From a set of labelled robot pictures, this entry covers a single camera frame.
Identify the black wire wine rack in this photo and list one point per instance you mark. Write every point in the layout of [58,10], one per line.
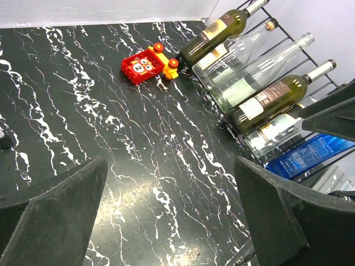
[330,22]

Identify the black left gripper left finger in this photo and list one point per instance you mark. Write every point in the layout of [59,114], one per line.
[50,223]

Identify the clear tall glass bottle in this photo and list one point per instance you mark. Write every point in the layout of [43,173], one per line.
[238,86]

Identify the red yellow toy block car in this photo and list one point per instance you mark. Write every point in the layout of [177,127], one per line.
[149,63]

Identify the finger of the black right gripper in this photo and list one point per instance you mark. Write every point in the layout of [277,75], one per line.
[332,115]

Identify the dark green wine bottle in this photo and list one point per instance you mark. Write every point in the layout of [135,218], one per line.
[232,23]

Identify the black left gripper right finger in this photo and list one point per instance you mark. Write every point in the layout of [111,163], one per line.
[291,224]

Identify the clear corked glass bottle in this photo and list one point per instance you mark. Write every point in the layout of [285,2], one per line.
[232,54]

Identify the clear square liquor bottle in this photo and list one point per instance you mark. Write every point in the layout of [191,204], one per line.
[276,132]

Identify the aluminium frame rail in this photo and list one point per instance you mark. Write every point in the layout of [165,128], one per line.
[333,179]

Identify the blue rectangular bottle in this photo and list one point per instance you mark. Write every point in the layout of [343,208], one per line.
[308,155]

